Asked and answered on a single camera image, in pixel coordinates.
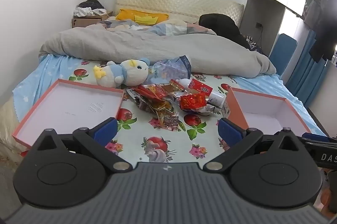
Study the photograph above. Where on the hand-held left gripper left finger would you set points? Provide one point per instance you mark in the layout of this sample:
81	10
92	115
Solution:
106	129

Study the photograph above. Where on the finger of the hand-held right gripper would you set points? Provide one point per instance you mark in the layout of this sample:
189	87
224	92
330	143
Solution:
316	138

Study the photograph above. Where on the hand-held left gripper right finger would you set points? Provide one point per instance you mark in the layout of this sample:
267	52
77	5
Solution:
230	131

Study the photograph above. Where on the deep pink cardboard box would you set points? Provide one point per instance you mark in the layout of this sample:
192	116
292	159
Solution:
266	110

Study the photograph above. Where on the red shiny snack packet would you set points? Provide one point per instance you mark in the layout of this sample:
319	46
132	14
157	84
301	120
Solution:
192	101

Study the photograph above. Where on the red white snack packet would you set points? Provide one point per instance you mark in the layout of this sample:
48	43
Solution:
201	87

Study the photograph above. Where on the silver clear snack packet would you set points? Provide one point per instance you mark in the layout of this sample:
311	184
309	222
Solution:
210	109

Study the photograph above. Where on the pile of snack packets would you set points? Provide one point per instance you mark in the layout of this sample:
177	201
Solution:
137	132

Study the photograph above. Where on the white tube bottle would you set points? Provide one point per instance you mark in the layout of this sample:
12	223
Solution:
217	99

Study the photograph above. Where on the dark brown snack packet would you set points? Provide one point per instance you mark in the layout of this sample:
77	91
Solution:
142	104

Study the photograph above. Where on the shallow pink box lid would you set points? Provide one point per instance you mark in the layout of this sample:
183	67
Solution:
65	105

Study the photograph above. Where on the yellow gold snack packet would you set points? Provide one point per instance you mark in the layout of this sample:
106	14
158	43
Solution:
163	108

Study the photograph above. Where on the small clear orange snack packet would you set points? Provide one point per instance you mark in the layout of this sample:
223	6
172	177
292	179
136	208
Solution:
169	122

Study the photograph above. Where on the orange red snack packet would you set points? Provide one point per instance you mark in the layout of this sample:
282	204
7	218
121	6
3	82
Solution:
155	91

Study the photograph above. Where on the blue curtain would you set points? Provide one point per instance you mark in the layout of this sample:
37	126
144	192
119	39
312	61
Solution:
308	76

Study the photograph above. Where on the white and blue plush toy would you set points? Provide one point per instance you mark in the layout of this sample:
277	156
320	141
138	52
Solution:
131	71

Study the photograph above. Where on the brown strip snack packet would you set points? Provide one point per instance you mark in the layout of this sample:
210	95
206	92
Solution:
175	85

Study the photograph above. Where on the blue plastic bag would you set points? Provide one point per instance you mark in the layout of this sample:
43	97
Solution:
168	70

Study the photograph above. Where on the blue patterned cloth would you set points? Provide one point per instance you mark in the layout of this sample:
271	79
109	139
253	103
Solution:
257	48

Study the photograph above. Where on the blue chair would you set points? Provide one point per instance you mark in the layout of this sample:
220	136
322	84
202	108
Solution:
283	53

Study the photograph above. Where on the row of small bottles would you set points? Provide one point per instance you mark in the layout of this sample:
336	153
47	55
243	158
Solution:
252	39

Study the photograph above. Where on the grey duvet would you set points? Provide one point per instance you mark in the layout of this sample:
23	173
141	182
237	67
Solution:
158	45

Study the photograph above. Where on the black jacket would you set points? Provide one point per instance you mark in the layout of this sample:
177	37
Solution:
221	25

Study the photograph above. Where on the hanging dark clothes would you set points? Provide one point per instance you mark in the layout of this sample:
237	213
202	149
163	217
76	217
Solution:
323	29

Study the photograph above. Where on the brown cardboard box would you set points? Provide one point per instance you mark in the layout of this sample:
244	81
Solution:
84	21

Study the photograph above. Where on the yellow pillow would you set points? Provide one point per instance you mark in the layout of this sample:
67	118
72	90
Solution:
126	15

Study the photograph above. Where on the patchwork patterned quilt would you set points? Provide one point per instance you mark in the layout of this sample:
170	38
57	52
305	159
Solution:
171	28

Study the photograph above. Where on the pile of clothes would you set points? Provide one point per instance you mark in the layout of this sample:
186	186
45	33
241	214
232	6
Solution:
89	7

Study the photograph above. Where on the black wall socket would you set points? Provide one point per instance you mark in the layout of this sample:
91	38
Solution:
258	25

